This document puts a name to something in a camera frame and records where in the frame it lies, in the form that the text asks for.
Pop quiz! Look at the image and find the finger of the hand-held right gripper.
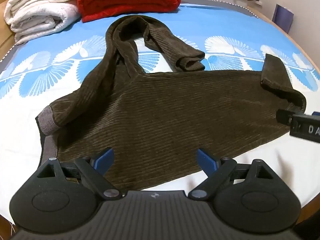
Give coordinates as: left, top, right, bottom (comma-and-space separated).
276, 109, 305, 125
290, 114, 320, 145

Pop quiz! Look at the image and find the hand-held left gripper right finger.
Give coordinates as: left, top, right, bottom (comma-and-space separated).
187, 148, 275, 200

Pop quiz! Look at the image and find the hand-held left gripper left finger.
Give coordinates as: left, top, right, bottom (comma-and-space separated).
37, 148, 123, 201

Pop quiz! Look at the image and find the dark brown ribbed sweater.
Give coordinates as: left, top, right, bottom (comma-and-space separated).
36, 15, 307, 192

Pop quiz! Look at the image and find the purple paper bag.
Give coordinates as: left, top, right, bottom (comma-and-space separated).
272, 4, 294, 34

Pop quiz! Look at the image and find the blue and white bed sheet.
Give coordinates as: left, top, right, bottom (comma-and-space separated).
0, 0, 320, 230

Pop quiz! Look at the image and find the red folded blanket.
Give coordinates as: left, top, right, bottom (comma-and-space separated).
77, 0, 181, 23

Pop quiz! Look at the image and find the white folded blanket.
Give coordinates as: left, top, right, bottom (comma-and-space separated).
4, 0, 82, 45

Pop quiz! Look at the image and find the wooden bed frame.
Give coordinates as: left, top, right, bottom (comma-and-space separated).
0, 1, 17, 64

